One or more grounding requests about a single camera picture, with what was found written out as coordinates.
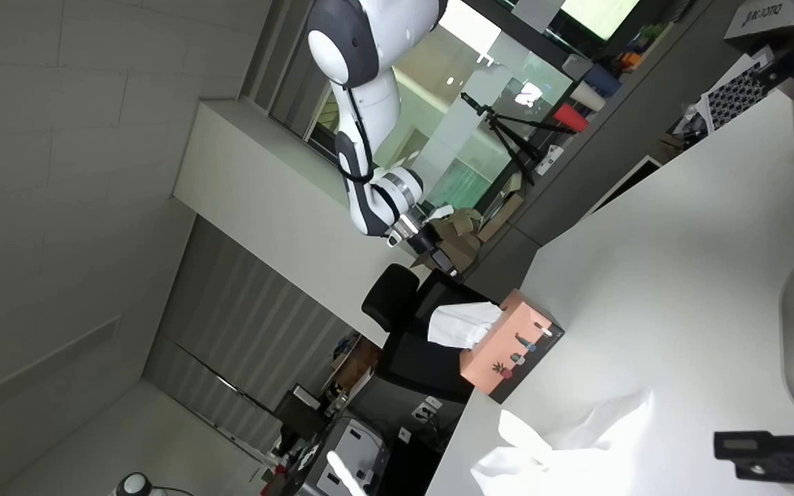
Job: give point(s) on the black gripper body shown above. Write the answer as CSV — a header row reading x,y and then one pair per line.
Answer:
x,y
414,226

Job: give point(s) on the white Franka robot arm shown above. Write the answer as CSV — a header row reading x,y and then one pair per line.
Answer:
x,y
371,64

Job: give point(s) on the brown cardboard box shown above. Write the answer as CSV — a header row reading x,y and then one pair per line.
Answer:
x,y
459,241

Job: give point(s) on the pink tissue box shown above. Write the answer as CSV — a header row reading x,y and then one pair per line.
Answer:
x,y
517,341

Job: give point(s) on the crumpled white tissue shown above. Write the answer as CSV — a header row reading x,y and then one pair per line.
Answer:
x,y
557,439

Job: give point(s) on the white storage box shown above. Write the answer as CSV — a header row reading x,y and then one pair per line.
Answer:
x,y
355,454

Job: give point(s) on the grey device box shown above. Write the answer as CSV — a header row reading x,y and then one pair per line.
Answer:
x,y
770,19

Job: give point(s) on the black office chair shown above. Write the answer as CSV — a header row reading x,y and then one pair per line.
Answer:
x,y
411,344

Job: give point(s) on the white partition ledge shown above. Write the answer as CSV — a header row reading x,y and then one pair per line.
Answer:
x,y
268,197

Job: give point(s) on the red container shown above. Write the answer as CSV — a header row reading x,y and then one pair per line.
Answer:
x,y
570,115

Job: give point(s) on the white rectangular board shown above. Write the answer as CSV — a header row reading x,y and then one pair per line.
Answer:
x,y
469,27

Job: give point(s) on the blue container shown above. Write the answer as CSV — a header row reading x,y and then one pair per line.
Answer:
x,y
603,81

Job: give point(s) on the bright computer monitor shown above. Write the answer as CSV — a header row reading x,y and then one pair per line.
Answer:
x,y
599,15

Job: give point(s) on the white perforated computer case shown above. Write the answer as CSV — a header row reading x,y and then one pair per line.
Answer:
x,y
732,96

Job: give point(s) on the round white floor lamp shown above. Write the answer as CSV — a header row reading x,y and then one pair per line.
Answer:
x,y
135,482

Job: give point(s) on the black camera tripod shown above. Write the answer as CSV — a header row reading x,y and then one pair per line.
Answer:
x,y
510,139

